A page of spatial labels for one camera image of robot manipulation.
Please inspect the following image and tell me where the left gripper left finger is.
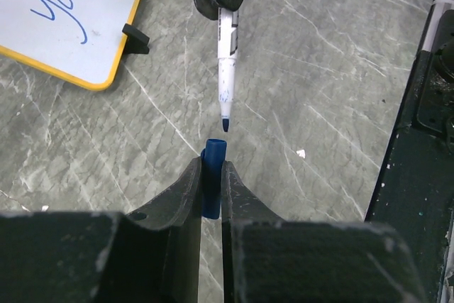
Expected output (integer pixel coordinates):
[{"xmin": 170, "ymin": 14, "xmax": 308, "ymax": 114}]
[{"xmin": 1, "ymin": 158, "xmax": 201, "ymax": 302}]

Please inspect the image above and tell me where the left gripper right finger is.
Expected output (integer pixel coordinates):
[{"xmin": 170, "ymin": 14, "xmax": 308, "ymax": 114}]
[{"xmin": 221, "ymin": 162, "xmax": 426, "ymax": 302}]

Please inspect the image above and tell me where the blue marker cap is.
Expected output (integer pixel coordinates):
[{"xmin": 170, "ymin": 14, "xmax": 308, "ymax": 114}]
[{"xmin": 201, "ymin": 138, "xmax": 227, "ymax": 220}]

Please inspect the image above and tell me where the wire whiteboard easel stand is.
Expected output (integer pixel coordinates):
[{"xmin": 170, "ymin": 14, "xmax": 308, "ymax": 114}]
[{"xmin": 121, "ymin": 0, "xmax": 171, "ymax": 55}]

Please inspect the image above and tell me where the yellow framed whiteboard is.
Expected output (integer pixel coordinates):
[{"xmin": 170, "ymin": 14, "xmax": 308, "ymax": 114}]
[{"xmin": 1, "ymin": 0, "xmax": 140, "ymax": 91}]

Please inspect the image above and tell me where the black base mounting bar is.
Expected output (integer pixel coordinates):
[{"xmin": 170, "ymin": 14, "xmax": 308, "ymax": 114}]
[{"xmin": 365, "ymin": 0, "xmax": 453, "ymax": 302}]

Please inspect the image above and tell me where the white blue whiteboard marker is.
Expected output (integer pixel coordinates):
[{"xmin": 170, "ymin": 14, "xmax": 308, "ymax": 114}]
[{"xmin": 217, "ymin": 8, "xmax": 238, "ymax": 132}]

